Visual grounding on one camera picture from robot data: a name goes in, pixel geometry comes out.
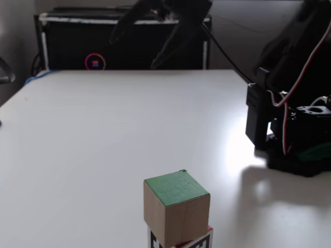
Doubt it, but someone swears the black computer case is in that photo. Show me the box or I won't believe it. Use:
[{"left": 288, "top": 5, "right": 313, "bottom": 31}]
[{"left": 34, "top": 7, "right": 213, "bottom": 71}]

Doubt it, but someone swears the black office chair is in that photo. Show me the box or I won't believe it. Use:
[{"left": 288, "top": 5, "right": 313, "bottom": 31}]
[{"left": 0, "top": 56, "right": 16, "bottom": 84}]

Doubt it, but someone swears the red white black servo cable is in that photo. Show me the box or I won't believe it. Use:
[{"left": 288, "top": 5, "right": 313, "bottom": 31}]
[{"left": 269, "top": 22, "right": 331, "bottom": 156}]

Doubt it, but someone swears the red-topped wooden cube with marker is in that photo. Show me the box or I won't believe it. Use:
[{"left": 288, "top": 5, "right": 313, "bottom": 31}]
[{"left": 146, "top": 224, "right": 214, "bottom": 248}]

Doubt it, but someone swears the green-topped wooden cube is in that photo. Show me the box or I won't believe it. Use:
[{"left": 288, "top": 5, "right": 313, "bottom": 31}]
[{"left": 143, "top": 168, "right": 211, "bottom": 248}]

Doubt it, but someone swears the black camera cable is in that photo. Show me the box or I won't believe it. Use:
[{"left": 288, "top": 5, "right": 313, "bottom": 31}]
[{"left": 201, "top": 22, "right": 251, "bottom": 85}]

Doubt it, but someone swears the blue cable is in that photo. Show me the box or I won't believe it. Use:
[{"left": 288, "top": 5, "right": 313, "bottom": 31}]
[{"left": 24, "top": 68, "right": 57, "bottom": 85}]

